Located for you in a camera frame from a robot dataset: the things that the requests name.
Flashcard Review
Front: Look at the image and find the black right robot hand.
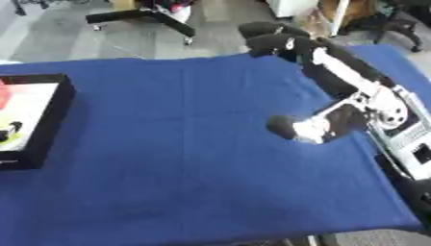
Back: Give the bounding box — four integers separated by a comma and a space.
237, 21, 399, 146

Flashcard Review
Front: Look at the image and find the black box with white inside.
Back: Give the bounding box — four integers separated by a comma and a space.
0, 73, 78, 171

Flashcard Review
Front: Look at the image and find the black chair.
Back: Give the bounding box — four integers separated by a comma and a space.
338, 0, 426, 54

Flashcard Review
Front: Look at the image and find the white cabinet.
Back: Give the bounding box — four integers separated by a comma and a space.
264, 0, 322, 19

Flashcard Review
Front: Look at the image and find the black swivel chair base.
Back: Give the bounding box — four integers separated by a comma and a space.
84, 5, 197, 46

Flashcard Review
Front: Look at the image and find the black and white toy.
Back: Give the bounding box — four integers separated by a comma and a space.
0, 120, 26, 144

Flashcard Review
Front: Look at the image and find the red toy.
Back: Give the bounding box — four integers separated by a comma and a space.
0, 79, 13, 108

